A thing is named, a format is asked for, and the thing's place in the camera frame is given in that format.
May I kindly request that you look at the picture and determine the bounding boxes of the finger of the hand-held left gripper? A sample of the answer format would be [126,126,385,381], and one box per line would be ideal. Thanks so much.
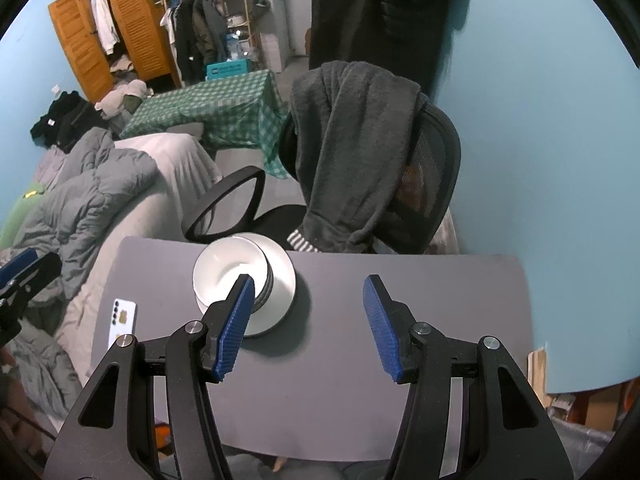
[0,252,63,311]
[0,247,40,286]

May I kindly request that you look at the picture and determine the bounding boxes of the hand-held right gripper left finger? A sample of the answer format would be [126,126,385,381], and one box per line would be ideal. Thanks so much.
[45,274,256,480]

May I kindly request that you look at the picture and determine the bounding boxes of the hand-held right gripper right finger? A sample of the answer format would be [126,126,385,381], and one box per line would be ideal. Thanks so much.
[362,274,573,480]

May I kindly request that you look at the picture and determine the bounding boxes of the green pillow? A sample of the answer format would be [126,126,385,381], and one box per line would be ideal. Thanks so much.
[0,182,48,248]

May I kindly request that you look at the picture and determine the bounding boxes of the light blue smartphone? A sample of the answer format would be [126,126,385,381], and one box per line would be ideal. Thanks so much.
[107,298,137,356]

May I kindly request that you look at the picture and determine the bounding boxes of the grey duvet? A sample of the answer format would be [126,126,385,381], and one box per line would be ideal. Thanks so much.
[0,127,161,411]

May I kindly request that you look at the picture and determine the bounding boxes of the black clothes pile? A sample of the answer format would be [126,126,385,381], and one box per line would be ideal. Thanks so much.
[30,91,108,153]

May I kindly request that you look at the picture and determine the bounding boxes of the wooden board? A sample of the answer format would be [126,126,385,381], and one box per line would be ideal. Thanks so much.
[526,347,549,403]

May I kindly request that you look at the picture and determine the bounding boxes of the black mesh office chair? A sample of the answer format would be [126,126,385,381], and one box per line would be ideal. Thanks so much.
[181,105,462,256]

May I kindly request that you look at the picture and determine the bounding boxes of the dark grey towel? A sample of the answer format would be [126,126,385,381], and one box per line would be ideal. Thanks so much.
[287,60,428,256]

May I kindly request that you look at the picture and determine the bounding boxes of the beige clothes pile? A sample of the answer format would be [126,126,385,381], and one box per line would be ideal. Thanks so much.
[95,79,153,121]

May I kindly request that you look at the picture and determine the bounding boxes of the green checked tablecloth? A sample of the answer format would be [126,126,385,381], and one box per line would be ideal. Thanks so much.
[120,69,291,180]

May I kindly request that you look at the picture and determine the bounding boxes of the cardboard box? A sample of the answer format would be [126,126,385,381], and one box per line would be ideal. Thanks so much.
[575,385,626,433]

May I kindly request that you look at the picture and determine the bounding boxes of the silver foil bag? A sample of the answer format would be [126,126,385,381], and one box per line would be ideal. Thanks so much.
[547,410,621,480]

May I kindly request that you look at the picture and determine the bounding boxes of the white hanging shirt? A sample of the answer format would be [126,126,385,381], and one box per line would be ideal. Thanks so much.
[90,0,121,56]

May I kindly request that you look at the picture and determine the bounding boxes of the teal plastic crate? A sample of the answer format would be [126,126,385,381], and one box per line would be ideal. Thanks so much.
[206,59,251,82]

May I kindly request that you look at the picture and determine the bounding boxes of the orange wooden wardrobe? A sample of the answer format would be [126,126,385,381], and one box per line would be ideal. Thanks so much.
[47,0,181,103]

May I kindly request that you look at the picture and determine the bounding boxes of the black jacket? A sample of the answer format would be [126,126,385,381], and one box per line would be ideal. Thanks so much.
[172,0,201,81]

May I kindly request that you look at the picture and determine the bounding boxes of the clear water bottle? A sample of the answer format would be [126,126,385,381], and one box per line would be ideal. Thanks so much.
[227,30,249,61]

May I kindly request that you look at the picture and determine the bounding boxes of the dark green jacket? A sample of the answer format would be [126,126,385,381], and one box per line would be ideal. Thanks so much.
[192,0,228,63]

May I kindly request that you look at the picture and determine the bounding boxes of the black hanging coats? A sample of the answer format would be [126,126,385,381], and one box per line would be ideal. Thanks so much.
[307,0,461,98]

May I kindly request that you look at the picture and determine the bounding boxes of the grey door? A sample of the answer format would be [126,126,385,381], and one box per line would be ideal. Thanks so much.
[270,0,313,61]

